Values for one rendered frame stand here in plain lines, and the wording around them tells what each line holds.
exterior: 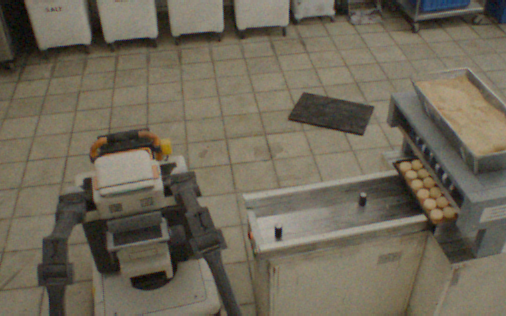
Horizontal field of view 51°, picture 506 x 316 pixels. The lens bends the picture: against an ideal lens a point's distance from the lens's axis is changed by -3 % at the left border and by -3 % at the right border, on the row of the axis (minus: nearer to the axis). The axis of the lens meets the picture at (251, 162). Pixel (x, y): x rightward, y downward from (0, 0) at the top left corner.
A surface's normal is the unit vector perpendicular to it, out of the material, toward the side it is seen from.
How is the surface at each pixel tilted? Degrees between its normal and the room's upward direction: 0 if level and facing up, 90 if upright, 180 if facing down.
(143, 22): 93
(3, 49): 90
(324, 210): 0
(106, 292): 1
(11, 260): 0
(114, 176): 43
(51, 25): 89
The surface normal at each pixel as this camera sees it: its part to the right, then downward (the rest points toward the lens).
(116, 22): 0.13, 0.69
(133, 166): 0.15, -0.14
